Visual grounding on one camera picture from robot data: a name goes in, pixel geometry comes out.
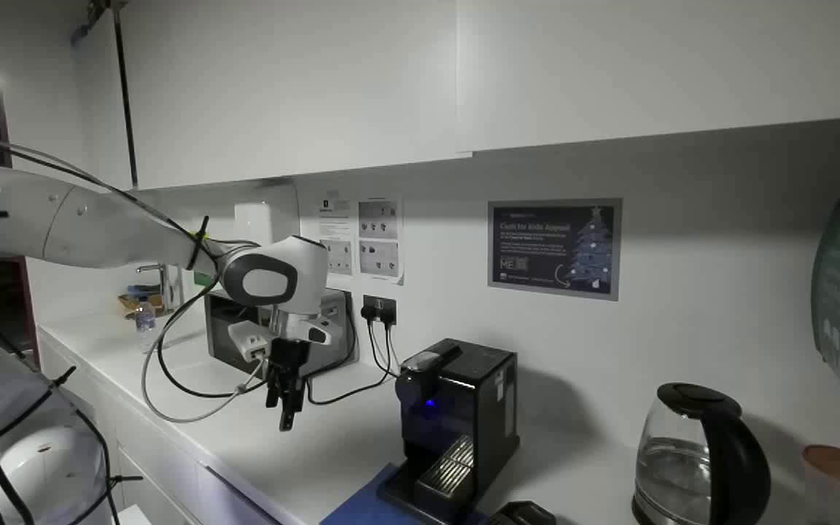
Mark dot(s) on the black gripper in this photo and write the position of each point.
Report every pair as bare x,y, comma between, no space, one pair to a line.
284,372

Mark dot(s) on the silver microwave oven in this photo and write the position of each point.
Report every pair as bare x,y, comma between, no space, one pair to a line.
331,341

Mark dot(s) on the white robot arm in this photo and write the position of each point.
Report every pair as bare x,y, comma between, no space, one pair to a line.
100,228

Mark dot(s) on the blue mat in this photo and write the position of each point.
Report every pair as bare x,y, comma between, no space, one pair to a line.
364,505

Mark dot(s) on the black coffee machine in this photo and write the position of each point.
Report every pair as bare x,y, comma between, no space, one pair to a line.
458,430

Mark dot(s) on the paper instruction sheets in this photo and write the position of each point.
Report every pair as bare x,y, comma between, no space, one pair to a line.
363,235

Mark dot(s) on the white paper towel dispenser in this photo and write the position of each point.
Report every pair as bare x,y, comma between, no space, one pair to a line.
253,222

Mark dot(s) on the white upper cabinets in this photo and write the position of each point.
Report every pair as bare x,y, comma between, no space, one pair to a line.
216,91

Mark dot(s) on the glass electric kettle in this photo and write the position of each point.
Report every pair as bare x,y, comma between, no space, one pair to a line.
698,461

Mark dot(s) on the black wall socket plugs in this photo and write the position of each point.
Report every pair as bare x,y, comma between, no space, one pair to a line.
380,311

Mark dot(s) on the dark framed wall notice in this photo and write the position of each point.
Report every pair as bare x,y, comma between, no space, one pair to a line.
564,247

